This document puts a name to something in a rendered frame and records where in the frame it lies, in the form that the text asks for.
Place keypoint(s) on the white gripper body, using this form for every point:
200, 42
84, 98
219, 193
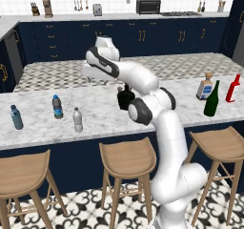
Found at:
95, 72

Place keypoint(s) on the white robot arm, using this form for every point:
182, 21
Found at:
168, 134

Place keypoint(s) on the navy base cupboard run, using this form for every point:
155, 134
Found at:
70, 37

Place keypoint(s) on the dark plastic bottle blue cap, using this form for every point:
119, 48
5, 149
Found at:
57, 108

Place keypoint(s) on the clear plastic bottle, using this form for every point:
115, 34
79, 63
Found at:
77, 121

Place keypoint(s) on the silver toaster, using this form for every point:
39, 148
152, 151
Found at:
97, 10

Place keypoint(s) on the hanging metal kitchen tool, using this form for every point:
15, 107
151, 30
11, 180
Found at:
81, 5
75, 5
86, 4

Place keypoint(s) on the brown coffee grinder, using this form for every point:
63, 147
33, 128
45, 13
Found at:
47, 7

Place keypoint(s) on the grey dishwasher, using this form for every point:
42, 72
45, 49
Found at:
14, 56

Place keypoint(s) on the black toaster oven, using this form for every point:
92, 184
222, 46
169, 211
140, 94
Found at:
148, 6

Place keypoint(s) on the wooden knife block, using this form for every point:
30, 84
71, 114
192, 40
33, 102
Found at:
35, 9

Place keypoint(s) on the blue-tinted plastic bottle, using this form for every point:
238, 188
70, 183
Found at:
16, 118

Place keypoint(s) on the wooden bar stool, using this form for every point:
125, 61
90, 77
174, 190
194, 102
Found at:
128, 159
219, 143
22, 172

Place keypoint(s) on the navy island cabinet base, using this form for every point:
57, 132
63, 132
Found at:
76, 166

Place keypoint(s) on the black gas hob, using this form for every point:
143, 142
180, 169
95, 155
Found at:
180, 13

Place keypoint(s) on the square glass bottle blue label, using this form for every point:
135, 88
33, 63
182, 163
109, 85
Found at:
205, 88

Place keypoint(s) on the green glass bottle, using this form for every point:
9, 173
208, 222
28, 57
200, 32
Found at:
212, 102

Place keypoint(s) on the green-brown oil bottle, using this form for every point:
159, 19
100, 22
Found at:
199, 7

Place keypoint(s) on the dark oil bottle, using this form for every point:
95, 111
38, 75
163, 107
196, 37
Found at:
203, 6

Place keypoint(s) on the red glass bottle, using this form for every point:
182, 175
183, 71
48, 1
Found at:
233, 88

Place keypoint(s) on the grey pot with utensils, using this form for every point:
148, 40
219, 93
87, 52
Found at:
220, 6

